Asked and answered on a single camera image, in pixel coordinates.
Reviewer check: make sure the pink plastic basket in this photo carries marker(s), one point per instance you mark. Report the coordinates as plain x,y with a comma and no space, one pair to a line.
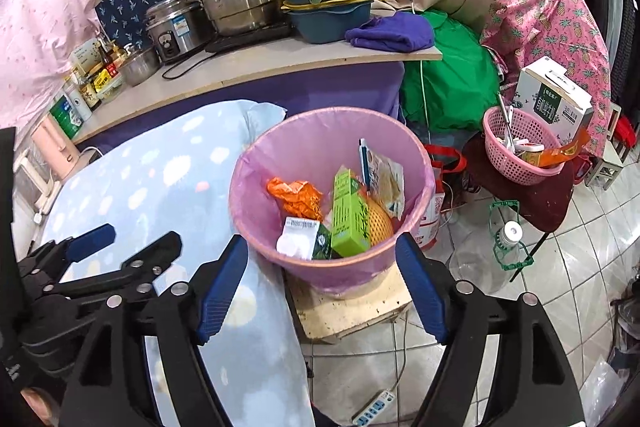
500,142

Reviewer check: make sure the green plastic bag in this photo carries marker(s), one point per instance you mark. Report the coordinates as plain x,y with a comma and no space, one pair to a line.
450,72

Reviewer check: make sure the person's left hand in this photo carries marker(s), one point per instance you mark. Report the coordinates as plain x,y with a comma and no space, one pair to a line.
42,404

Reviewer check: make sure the white power strip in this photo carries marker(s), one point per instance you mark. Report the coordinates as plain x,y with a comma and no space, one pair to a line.
372,409

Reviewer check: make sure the pink pineapple print cloth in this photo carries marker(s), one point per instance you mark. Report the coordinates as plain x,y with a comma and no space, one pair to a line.
550,27

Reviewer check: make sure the large orange snack wrapper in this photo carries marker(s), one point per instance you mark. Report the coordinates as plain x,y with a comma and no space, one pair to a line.
295,197

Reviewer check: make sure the pink dotted curtain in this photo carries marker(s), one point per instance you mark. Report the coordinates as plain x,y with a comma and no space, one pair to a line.
40,7

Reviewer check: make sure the small white stool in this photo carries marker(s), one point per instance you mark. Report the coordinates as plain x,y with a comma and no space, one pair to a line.
607,157

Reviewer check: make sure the wooden block stool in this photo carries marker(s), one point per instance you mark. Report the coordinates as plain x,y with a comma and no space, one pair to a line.
345,312

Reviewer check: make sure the dark red stool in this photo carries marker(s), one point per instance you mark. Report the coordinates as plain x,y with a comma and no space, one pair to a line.
525,207

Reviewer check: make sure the dark sauce bottle white label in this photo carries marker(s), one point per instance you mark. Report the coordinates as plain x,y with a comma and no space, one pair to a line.
89,92

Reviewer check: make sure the dark green snack packet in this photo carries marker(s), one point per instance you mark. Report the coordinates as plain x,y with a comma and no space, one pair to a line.
320,244

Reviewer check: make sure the dark teal basin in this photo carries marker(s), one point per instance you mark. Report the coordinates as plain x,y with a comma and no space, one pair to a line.
325,27

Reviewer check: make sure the purple table cover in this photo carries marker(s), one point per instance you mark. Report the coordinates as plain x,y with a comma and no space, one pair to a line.
325,92

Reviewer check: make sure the clear container yellow packets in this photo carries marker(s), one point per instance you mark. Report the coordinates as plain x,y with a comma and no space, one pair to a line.
107,84

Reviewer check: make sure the red white bag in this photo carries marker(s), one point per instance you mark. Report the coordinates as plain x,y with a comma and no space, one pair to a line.
430,217

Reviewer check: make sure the steel rice cooker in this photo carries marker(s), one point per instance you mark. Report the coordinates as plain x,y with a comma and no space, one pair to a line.
175,32

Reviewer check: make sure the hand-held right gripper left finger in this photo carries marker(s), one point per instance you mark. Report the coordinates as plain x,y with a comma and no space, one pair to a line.
222,292

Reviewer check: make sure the steel bowl with lid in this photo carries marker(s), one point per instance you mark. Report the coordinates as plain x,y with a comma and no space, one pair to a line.
140,67

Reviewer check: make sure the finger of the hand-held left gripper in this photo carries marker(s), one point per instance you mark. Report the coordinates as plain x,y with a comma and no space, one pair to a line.
150,257
92,238

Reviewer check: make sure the beige cardboard box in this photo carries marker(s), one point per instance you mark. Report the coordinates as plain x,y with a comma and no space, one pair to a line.
85,52

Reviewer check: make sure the orange foam fruit net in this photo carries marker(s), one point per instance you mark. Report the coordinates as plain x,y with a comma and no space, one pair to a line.
377,222

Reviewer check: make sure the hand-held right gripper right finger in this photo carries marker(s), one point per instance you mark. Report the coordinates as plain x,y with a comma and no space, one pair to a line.
422,292

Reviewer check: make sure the pink trash bin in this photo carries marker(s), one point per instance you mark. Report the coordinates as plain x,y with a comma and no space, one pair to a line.
300,147

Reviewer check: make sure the green drink carton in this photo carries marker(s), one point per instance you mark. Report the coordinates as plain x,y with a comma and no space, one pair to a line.
350,217

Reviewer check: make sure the orange packet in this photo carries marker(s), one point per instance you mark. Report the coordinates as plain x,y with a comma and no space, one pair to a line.
560,154

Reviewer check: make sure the white printed snack packet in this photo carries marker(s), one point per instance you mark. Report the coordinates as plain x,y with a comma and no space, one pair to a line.
385,177

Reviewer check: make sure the black induction cooker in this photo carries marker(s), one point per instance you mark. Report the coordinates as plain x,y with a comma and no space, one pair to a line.
250,38

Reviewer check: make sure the pink electric kettle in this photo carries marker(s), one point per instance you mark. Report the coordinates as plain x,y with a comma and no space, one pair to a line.
52,142

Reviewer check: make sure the purple towel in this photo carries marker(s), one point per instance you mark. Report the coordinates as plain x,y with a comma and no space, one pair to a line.
390,34

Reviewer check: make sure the white printed carton box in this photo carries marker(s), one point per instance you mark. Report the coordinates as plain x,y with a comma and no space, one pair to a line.
550,97

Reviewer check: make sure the green tin can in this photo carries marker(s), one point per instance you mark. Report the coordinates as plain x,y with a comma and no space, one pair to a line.
65,117

